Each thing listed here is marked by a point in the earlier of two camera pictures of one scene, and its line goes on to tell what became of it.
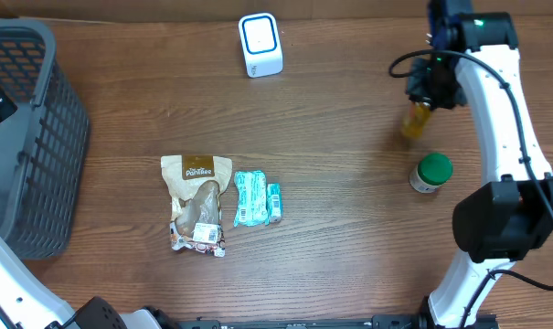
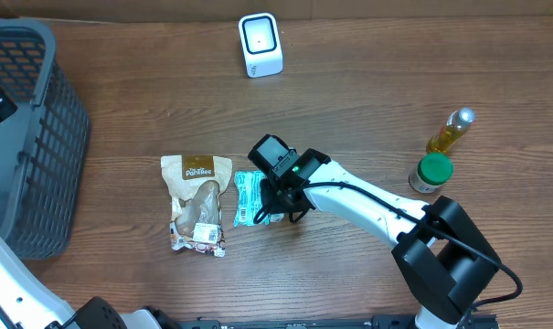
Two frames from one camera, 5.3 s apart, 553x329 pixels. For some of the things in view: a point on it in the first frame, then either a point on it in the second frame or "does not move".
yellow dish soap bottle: [417, 117] to [457, 123]
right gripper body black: [435, 86] to [278, 203]
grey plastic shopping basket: [34, 164] does not move
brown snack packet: [196, 183] does not move
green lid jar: [433, 170] does not move
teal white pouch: [251, 207] does not move
